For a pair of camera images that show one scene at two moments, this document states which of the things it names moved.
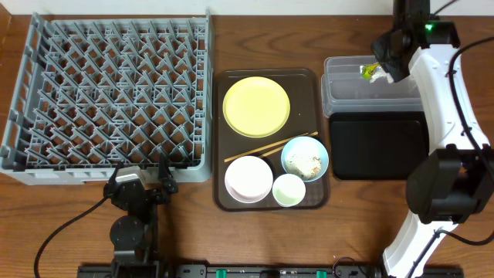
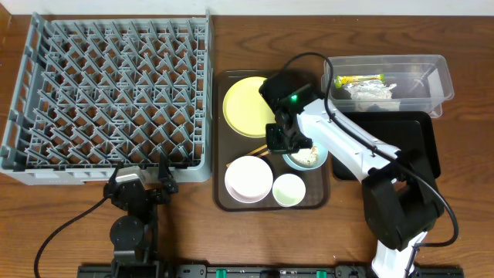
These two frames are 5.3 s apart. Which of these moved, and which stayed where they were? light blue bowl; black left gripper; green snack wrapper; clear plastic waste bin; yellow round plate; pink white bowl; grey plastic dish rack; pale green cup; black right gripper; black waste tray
Moved: green snack wrapper; light blue bowl; black right gripper
Stayed: pink white bowl; yellow round plate; clear plastic waste bin; pale green cup; black waste tray; grey plastic dish rack; black left gripper
